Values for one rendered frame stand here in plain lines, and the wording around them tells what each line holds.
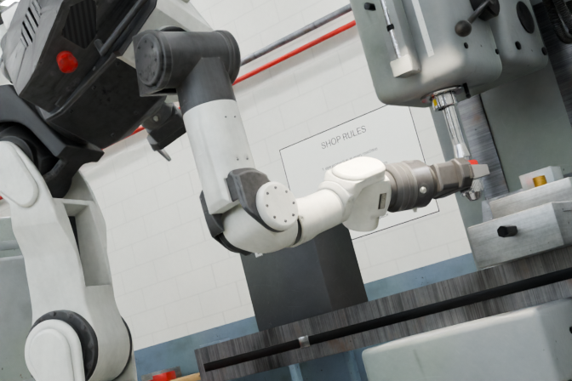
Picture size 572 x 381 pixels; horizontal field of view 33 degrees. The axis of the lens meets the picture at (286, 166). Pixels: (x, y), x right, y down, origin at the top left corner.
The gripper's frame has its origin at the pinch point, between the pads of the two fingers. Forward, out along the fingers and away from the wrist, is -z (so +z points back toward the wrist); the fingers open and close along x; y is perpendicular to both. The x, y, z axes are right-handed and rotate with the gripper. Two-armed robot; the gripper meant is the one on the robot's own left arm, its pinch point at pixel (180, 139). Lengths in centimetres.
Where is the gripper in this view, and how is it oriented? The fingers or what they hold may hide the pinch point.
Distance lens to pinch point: 225.4
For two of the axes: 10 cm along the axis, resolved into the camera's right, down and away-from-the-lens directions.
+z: -4.3, -5.2, -7.4
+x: 8.2, -5.7, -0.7
